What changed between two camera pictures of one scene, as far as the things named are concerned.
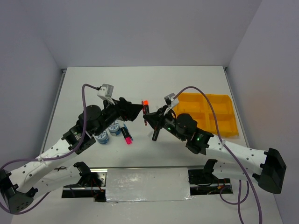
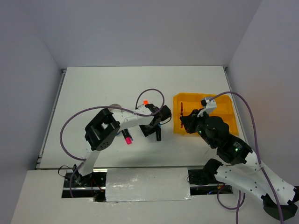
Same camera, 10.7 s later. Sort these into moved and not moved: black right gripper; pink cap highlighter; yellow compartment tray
Moved: black right gripper
Not moved: pink cap highlighter; yellow compartment tray
